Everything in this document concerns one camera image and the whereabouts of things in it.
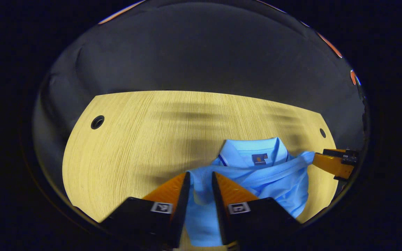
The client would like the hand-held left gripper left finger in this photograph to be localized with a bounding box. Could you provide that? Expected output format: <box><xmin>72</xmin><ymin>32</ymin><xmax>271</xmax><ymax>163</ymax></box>
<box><xmin>100</xmin><ymin>172</ymin><xmax>191</xmax><ymax>250</ymax></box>

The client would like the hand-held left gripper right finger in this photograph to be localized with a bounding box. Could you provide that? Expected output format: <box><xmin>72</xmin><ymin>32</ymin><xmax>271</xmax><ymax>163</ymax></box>
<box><xmin>211</xmin><ymin>171</ymin><xmax>301</xmax><ymax>246</ymax></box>

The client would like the light blue T-shirt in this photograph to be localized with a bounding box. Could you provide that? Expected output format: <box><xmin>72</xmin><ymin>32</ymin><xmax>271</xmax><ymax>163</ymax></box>
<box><xmin>185</xmin><ymin>137</ymin><xmax>316</xmax><ymax>247</ymax></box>

